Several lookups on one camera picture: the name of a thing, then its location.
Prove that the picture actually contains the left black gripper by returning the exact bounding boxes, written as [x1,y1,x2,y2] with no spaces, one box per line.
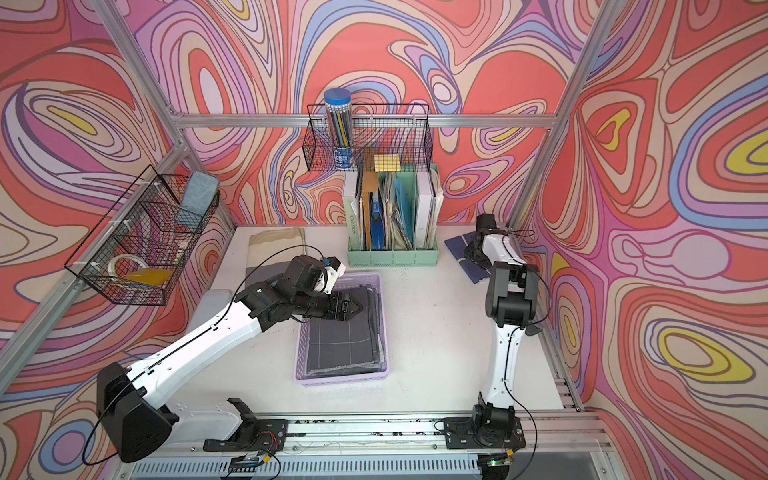
[291,289,365,319]

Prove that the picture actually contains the navy cloth yellow stripe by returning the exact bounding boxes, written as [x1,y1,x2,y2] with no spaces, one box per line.
[445,232,490,284]

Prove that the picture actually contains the lilac perforated plastic basket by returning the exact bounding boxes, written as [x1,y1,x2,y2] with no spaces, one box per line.
[294,271,389,386]

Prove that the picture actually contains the grey checked pillowcase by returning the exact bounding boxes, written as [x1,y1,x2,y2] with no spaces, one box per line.
[306,285,383,378]

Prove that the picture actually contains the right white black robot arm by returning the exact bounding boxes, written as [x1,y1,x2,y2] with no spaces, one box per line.
[464,214,539,430]

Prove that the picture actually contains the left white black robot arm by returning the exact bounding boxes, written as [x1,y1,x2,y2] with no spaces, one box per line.
[97,255,367,463]

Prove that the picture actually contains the beige grey striped folded cloth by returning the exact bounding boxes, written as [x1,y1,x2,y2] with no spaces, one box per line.
[245,227,307,286]

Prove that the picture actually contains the yellow card in basket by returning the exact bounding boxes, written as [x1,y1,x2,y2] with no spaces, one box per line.
[122,268,173,289]

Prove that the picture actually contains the mint green file organizer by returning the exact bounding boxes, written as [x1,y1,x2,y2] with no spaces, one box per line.
[346,164,442,268]

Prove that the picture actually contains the books and folders in organizer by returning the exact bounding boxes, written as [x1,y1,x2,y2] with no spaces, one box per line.
[347,167,444,252]

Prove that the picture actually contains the yellow sticky note pad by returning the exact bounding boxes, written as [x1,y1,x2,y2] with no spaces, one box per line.
[373,153,402,173]

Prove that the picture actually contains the grey blue sponge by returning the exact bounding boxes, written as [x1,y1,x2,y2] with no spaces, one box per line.
[180,171,220,216]

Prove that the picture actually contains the blue pencil tube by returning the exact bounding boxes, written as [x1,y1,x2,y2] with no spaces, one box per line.
[323,88,354,170]

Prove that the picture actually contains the clear tape roll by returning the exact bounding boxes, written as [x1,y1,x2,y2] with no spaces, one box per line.
[107,254,149,281]

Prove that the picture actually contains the black wire basket on back wall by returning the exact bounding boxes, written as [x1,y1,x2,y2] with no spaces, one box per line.
[302,102,433,172]

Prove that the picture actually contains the black wire basket on wall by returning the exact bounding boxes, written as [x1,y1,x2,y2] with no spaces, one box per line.
[65,166,220,306]
[302,102,433,172]

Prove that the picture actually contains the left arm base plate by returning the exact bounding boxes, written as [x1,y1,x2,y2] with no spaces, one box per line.
[203,397,289,453]

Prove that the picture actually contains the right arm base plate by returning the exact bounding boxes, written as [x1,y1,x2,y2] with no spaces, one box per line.
[438,417,527,451]

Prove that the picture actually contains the black wire basket on left wall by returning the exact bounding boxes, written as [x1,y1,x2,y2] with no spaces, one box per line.
[65,166,220,306]

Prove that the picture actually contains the aluminium front rail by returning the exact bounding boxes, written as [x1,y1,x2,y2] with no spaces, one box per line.
[102,410,629,479]

